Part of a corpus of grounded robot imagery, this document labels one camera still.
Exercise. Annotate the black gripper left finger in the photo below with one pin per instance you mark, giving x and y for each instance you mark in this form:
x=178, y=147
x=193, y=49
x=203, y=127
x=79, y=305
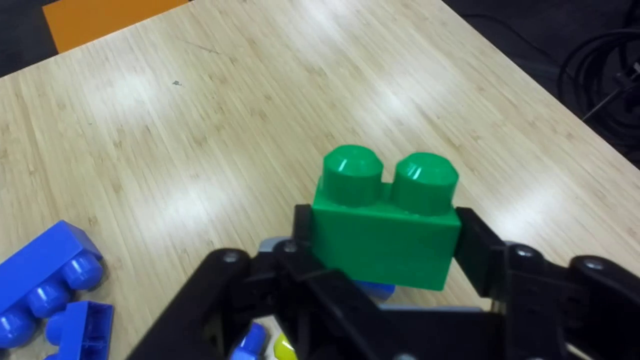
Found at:
x=227, y=300

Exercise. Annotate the blue long toy block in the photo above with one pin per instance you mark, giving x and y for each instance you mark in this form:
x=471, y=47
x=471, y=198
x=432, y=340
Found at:
x=82, y=331

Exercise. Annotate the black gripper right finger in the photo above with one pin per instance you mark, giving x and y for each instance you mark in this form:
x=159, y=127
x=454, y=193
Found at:
x=567, y=306

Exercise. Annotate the blue large toy block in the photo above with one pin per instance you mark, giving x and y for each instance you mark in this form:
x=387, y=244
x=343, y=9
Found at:
x=41, y=266

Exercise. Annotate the green toy block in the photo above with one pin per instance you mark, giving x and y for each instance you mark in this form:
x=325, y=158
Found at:
x=383, y=241

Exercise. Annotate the orange floor marker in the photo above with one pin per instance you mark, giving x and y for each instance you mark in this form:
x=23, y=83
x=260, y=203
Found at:
x=101, y=20

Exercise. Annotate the yellow square toy block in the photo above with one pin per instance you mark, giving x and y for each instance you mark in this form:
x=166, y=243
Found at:
x=282, y=349

